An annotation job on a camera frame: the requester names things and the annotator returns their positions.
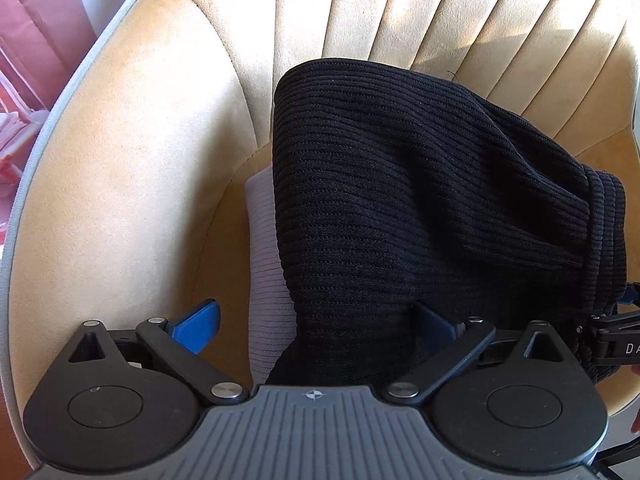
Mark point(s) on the light grey ribbed cloth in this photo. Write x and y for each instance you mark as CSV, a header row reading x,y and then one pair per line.
x,y
267,285

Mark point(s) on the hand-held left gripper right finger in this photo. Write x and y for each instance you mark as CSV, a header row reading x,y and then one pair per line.
x,y
432,324

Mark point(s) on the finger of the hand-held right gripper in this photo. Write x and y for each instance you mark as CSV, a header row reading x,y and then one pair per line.
x,y
584,324
634,294

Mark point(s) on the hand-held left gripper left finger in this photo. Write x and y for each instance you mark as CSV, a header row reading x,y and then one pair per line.
x,y
197,328

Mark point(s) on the person's right hand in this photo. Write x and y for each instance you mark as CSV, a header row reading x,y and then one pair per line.
x,y
636,417

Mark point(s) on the beige upholstered chair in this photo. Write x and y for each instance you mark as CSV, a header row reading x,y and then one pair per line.
x,y
150,160

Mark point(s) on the pink cloth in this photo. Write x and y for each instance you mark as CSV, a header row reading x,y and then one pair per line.
x,y
30,35

